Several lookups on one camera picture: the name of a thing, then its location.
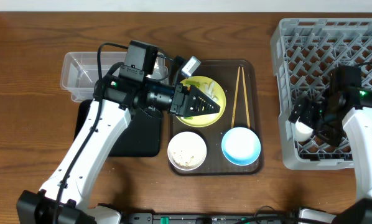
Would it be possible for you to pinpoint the white tissue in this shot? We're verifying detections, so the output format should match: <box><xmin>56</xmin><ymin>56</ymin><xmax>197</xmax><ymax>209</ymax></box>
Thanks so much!
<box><xmin>203</xmin><ymin>81</ymin><xmax>219</xmax><ymax>102</ymax></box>

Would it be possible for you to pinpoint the white cup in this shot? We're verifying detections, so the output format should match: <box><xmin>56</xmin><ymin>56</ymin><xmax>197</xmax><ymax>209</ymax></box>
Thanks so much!
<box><xmin>295</xmin><ymin>121</ymin><xmax>314</xmax><ymax>142</ymax></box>

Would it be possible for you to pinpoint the white bowl with rice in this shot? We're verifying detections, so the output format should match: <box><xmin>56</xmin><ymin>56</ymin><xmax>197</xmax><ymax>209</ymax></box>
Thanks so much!
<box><xmin>167</xmin><ymin>131</ymin><xmax>207</xmax><ymax>171</ymax></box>

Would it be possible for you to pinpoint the green yellow snack wrapper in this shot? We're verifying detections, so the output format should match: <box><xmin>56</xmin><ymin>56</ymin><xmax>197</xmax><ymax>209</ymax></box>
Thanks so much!
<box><xmin>183</xmin><ymin>81</ymin><xmax>202</xmax><ymax>119</ymax></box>

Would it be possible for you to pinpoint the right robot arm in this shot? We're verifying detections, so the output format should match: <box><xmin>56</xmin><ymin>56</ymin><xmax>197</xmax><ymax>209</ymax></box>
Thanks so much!
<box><xmin>288</xmin><ymin>65</ymin><xmax>372</xmax><ymax>223</ymax></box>

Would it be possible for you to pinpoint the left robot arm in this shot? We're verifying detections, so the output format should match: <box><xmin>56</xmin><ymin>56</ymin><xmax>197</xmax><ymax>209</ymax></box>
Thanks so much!
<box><xmin>16</xmin><ymin>40</ymin><xmax>220</xmax><ymax>223</ymax></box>

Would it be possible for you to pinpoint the black waste tray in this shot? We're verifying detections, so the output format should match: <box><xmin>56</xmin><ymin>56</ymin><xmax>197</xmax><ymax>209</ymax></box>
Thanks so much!
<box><xmin>73</xmin><ymin>100</ymin><xmax>162</xmax><ymax>157</ymax></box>

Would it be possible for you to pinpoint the grey dishwasher rack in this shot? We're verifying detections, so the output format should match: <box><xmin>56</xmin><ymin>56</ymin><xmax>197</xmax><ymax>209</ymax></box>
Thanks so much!
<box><xmin>271</xmin><ymin>18</ymin><xmax>372</xmax><ymax>170</ymax></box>

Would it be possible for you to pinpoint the yellow round plate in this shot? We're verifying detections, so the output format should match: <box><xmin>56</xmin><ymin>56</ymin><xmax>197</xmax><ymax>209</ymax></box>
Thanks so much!
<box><xmin>177</xmin><ymin>76</ymin><xmax>226</xmax><ymax>128</ymax></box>

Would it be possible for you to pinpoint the left wooden chopstick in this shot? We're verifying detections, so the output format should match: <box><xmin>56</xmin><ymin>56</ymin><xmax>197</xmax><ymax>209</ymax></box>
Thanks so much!
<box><xmin>231</xmin><ymin>67</ymin><xmax>241</xmax><ymax>129</ymax></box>

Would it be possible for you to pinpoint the brown plastic serving tray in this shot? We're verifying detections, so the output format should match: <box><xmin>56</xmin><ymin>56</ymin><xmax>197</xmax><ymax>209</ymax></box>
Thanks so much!
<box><xmin>169</xmin><ymin>59</ymin><xmax>264</xmax><ymax>176</ymax></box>

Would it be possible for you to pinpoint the light blue bowl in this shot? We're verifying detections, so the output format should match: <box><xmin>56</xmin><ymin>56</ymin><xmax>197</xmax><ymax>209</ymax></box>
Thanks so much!
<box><xmin>221</xmin><ymin>127</ymin><xmax>261</xmax><ymax>166</ymax></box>

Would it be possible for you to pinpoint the clear plastic bin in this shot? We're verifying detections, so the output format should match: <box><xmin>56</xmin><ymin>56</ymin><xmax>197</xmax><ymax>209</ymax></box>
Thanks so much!
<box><xmin>60</xmin><ymin>52</ymin><xmax>168</xmax><ymax>103</ymax></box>

